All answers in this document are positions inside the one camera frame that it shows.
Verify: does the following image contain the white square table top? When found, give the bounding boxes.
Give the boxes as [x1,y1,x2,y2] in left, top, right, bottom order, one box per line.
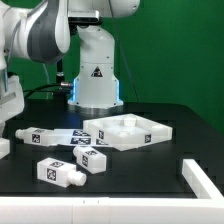
[83,114,173,151]

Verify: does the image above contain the white marker sheet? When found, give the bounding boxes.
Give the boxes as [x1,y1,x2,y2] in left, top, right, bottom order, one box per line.
[54,129,108,147]

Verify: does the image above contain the black camera stand pole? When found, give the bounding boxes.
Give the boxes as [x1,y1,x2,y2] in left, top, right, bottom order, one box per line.
[56,60,65,83]

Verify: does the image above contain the silver background camera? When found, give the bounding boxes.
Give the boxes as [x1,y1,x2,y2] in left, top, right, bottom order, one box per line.
[68,10,100,24]

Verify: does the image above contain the black base cables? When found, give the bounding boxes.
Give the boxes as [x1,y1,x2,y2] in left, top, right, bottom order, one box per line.
[23,82,74,100]

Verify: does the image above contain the white L-shaped fence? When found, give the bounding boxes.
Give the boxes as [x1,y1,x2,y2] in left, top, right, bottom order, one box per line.
[0,159,224,224]

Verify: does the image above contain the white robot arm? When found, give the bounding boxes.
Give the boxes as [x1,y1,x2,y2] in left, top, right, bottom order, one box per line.
[0,0,140,126]

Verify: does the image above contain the white camera cable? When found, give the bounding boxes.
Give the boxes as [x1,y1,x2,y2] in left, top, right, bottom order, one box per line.
[41,62,52,85]

